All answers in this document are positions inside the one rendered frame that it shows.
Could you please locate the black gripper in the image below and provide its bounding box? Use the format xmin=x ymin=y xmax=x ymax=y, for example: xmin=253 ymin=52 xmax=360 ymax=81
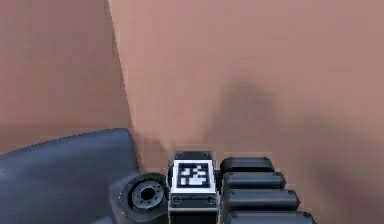
xmin=117 ymin=172 xmax=171 ymax=224

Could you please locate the dark blue-grey cushion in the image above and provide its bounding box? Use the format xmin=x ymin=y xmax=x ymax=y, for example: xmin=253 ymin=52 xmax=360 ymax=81
xmin=0 ymin=128 xmax=143 ymax=224

